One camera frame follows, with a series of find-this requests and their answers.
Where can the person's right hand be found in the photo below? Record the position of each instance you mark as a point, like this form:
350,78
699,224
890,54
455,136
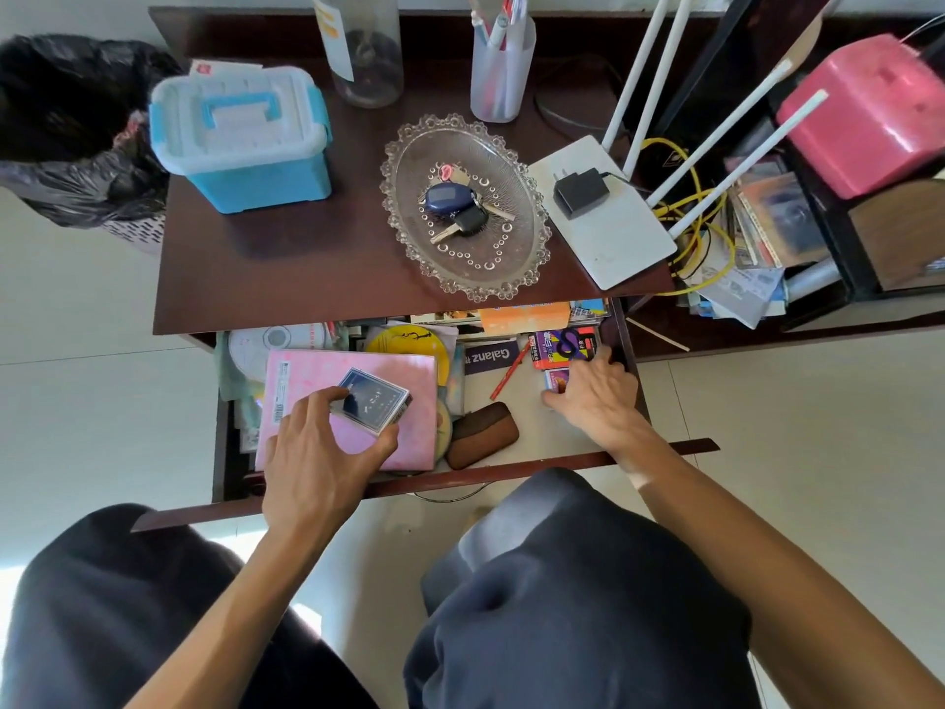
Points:
602,406

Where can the person's left hand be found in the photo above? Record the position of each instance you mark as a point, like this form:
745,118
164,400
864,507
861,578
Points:
310,472

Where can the person's left thumb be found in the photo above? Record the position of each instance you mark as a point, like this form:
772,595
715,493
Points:
378,446

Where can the person's right thumb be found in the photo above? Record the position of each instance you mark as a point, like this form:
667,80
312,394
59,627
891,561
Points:
557,402

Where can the small pink purple box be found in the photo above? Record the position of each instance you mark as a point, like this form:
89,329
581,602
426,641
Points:
557,379

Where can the dark blue card box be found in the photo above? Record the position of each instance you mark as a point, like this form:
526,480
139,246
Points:
373,397

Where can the person's left forearm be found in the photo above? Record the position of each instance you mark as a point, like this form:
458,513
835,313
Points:
236,620

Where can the person's right forearm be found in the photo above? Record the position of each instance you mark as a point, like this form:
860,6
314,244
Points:
753,568

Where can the dark wooden drawer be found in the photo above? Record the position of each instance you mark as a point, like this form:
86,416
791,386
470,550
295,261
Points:
531,428

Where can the red pencil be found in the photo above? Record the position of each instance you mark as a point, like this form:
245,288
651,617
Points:
511,370

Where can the pink notebook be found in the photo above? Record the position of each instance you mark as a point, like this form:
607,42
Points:
417,406

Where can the red and purple packet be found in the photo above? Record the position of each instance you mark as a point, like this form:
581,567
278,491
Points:
565,345

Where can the dark booklet with white print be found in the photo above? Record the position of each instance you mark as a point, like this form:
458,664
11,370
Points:
491,356

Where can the brown pouch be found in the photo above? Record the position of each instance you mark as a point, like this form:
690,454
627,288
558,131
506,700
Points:
481,434

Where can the orange box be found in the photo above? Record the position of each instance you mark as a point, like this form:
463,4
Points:
524,318

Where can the yellow disc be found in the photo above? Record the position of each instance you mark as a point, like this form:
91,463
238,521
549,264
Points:
413,341

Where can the thin wooden stick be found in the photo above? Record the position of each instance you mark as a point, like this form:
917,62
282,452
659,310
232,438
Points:
668,335

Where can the white disc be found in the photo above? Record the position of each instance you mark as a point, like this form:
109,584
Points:
258,346

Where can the white router with antennas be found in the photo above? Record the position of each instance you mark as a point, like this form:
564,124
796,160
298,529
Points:
613,228

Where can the oval glass dish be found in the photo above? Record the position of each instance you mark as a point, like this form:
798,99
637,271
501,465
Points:
465,243

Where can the dark brown wooden desk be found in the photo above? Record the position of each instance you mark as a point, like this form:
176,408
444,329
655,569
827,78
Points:
295,265

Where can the black car key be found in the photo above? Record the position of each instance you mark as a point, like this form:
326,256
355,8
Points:
469,221

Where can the person's right leg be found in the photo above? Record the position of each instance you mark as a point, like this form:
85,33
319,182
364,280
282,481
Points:
583,605

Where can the person's leg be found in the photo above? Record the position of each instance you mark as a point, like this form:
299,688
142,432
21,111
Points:
111,627
583,605

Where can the black power adapter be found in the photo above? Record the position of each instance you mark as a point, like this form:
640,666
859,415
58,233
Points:
579,191

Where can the blue key fob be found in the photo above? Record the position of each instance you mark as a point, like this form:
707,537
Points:
447,199

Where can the pile of magazines and papers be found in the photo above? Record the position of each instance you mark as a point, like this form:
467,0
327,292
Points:
768,221

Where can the white rolled tube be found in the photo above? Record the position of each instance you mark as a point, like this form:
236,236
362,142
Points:
812,276

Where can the white perforated basket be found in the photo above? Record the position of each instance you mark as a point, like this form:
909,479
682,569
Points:
136,234

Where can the person's left leg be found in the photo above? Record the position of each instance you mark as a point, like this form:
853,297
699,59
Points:
111,627

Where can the blue white storage box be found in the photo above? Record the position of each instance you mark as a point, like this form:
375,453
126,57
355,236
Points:
243,147

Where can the translucent pen holder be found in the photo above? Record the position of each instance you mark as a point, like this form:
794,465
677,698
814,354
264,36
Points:
500,77

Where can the black flat panel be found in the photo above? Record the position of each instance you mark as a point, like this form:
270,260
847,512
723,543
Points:
716,73

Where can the grey pen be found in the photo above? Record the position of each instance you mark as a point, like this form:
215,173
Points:
499,30

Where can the red white pen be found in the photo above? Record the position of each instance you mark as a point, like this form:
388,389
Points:
477,18

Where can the clear glass bottle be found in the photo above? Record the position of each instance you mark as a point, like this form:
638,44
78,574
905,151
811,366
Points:
365,51

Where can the white card with red mark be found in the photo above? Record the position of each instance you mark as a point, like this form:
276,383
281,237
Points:
221,67

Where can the pink plastic box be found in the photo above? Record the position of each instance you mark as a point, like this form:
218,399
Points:
864,118

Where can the wooden spoon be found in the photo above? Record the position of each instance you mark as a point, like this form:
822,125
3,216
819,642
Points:
808,33

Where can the black rubbish bag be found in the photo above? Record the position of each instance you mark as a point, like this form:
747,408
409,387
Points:
66,125

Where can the black shelf frame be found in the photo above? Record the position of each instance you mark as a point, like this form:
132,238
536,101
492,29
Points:
841,236

